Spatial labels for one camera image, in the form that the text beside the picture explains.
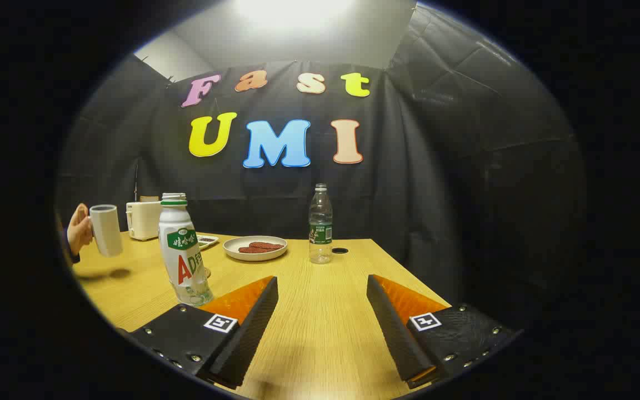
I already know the clear plastic water bottle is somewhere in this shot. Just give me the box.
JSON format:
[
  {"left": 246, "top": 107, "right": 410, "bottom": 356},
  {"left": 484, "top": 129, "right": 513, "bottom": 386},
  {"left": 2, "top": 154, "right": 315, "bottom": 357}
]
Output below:
[{"left": 308, "top": 184, "right": 333, "bottom": 264}]

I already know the ceiling light panel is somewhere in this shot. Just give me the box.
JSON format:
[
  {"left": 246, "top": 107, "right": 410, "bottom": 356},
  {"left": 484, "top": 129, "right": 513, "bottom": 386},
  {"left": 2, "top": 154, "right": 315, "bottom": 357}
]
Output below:
[{"left": 234, "top": 0, "right": 357, "bottom": 31}]

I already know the black backdrop cloth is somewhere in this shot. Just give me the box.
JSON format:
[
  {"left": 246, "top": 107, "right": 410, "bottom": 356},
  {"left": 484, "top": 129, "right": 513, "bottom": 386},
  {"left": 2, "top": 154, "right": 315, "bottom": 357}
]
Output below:
[{"left": 56, "top": 6, "right": 587, "bottom": 312}]

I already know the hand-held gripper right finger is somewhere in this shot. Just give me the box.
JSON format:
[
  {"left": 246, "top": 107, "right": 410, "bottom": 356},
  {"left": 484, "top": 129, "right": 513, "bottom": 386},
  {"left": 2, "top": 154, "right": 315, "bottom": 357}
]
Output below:
[{"left": 366, "top": 274, "right": 523, "bottom": 389}]

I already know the wooden table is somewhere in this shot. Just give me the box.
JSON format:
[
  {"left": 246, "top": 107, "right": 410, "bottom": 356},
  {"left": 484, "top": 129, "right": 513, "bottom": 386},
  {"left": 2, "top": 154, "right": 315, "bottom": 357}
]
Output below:
[{"left": 73, "top": 231, "right": 451, "bottom": 400}]

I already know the white juice bottle green label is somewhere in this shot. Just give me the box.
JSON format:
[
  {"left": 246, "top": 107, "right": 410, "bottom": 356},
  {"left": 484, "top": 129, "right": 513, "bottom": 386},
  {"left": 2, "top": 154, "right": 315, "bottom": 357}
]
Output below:
[{"left": 158, "top": 193, "right": 214, "bottom": 307}]

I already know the white toaster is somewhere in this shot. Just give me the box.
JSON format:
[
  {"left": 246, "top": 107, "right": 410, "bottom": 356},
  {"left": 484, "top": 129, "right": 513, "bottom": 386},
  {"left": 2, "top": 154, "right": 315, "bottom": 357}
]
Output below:
[{"left": 126, "top": 196, "right": 162, "bottom": 241}]

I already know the white cup with wooden handle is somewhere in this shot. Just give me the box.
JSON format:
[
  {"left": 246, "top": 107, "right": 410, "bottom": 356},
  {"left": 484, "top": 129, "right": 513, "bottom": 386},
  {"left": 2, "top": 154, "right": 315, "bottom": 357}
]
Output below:
[{"left": 89, "top": 204, "right": 124, "bottom": 258}]

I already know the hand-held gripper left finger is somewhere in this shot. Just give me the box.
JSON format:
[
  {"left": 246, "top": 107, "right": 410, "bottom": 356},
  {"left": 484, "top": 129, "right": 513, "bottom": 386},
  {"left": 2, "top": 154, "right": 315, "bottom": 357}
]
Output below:
[{"left": 117, "top": 276, "right": 279, "bottom": 389}]

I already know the round white plate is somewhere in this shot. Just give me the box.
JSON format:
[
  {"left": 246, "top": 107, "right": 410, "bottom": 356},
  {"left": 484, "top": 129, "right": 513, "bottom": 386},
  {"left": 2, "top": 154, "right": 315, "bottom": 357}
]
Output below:
[{"left": 223, "top": 236, "right": 288, "bottom": 262}]

